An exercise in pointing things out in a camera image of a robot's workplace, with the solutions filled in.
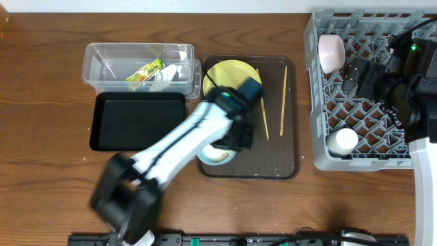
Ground blue bowl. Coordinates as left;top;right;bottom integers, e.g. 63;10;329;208
197;145;236;165

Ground pink bowl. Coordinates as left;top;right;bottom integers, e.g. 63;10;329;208
318;35;346;74

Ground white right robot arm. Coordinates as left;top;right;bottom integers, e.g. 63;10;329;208
342;34;436;246

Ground white tissue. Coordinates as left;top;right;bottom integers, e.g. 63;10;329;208
149;64;181;92

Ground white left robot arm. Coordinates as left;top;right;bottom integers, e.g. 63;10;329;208
89;77;262;245

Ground white cup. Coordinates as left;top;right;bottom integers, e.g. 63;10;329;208
326;128;358;156

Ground rice leftovers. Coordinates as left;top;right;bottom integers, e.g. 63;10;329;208
203;145;232;163

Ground clear plastic waste bin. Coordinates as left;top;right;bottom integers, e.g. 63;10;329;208
82;43;202;98

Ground grey dishwasher rack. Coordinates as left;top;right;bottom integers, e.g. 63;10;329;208
304;9;436;172

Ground yellow plate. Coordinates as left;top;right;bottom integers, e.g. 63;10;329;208
202;59;262;100

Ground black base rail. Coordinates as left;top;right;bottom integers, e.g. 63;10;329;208
67;234;410;246

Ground black waste tray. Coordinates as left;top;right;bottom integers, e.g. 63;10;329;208
89;92;186;152

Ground dark brown serving tray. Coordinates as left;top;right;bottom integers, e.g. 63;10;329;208
198;55;300;180

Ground wooden chopstick near plate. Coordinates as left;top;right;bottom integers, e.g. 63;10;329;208
255;68;270;141

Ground green snack wrapper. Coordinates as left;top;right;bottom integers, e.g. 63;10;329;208
126;58;165;92

